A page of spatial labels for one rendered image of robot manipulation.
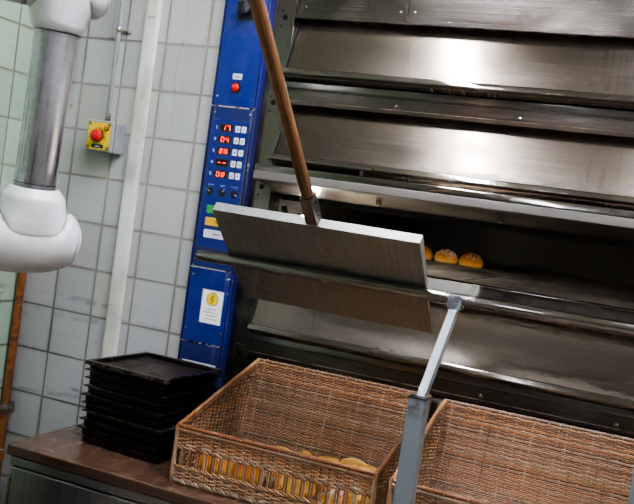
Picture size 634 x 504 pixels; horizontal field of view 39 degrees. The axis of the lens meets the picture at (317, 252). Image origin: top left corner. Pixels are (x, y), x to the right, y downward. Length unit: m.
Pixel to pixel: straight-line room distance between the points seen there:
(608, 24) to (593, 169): 0.39
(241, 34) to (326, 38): 0.27
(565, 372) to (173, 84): 1.50
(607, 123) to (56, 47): 1.42
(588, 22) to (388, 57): 0.56
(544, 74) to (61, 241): 1.35
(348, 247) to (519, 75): 0.73
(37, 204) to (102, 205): 0.87
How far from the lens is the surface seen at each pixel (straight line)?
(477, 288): 2.58
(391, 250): 2.17
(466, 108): 2.62
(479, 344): 2.59
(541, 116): 2.58
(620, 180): 2.53
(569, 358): 2.56
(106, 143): 3.01
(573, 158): 2.56
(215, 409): 2.57
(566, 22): 2.63
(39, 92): 2.25
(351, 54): 2.75
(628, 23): 2.62
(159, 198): 2.97
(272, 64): 1.89
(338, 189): 2.54
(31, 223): 2.24
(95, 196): 3.11
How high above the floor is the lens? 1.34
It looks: 3 degrees down
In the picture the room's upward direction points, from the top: 8 degrees clockwise
